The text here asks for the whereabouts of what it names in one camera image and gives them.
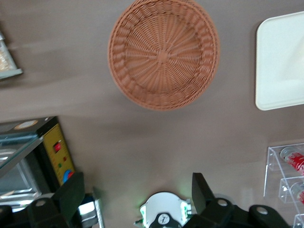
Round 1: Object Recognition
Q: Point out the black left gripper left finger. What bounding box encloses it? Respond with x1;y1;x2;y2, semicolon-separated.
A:
27;171;86;228

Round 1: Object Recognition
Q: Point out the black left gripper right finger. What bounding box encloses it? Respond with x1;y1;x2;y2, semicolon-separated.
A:
187;172;238;228

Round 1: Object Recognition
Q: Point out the beige plastic tray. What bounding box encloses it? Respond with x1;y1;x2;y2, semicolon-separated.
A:
255;10;304;112

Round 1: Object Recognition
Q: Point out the round brown wicker basket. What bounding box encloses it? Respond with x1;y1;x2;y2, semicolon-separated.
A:
107;0;221;112

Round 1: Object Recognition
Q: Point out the silver metal fixture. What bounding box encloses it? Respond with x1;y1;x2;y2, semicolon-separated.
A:
77;186;105;228

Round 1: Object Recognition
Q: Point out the black food warmer appliance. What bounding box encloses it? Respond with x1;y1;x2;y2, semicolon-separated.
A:
0;115;76;207

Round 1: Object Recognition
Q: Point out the clear acrylic bottle rack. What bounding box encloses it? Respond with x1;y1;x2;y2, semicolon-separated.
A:
263;145;304;228

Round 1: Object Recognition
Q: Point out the red soda bottle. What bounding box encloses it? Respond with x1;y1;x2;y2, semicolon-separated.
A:
279;146;304;175

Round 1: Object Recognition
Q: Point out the clear bagged snack packet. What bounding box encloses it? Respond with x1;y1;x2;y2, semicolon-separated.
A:
0;44;14;72

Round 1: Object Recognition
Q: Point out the grey wire tray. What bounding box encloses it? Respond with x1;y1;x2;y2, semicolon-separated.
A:
0;22;24;80

